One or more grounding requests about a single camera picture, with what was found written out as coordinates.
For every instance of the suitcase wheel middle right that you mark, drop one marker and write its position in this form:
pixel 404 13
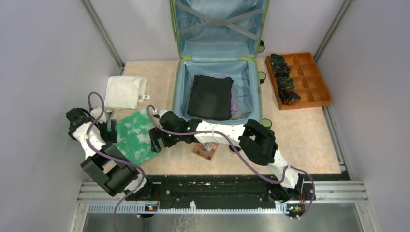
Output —
pixel 261 77

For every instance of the suitcase wheel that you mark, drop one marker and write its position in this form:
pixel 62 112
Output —
pixel 267 123
pixel 261 47
pixel 261 77

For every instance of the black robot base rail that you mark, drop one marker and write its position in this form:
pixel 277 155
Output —
pixel 220 192

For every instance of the grey garment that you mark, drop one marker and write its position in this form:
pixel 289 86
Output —
pixel 237 114

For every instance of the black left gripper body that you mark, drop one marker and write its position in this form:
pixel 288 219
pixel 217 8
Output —
pixel 106 135

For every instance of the suitcase wheel rear right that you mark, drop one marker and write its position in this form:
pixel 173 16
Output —
pixel 261 47

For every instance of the green white patterned cloth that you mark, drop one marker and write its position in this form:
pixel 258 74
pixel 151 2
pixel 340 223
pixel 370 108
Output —
pixel 133 139

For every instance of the white slotted cable duct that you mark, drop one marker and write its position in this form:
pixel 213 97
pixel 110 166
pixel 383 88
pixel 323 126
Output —
pixel 150 208

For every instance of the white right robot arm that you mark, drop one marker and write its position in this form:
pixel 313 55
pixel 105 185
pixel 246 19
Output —
pixel 254 144

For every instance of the white folded towel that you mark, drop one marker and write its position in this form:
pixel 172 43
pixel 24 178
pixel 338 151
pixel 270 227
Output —
pixel 125 92

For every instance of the eyeshadow palette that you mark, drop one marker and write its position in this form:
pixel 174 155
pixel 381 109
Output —
pixel 206 150

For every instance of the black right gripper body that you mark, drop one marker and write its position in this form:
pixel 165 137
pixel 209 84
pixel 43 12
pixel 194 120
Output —
pixel 158 133

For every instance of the purple garment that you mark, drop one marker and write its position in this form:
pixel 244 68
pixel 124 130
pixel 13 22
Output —
pixel 234 99

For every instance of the green suitcase blue lining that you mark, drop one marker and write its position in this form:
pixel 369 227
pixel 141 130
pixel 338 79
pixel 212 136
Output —
pixel 219 38

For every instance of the black garment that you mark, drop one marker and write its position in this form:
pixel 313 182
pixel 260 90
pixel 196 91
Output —
pixel 210 98

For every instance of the orange compartment tray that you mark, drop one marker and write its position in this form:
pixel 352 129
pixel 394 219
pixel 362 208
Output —
pixel 308 81

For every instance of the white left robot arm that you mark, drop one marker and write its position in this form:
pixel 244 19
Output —
pixel 104 163

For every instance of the black round jar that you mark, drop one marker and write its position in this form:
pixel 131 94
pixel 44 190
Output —
pixel 234 149

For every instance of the suitcase wheel front right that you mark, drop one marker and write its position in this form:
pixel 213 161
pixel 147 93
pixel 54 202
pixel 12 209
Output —
pixel 267 123

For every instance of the dark bundle in tray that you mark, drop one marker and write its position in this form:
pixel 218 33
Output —
pixel 276 58
pixel 289 97
pixel 281 69
pixel 285 82

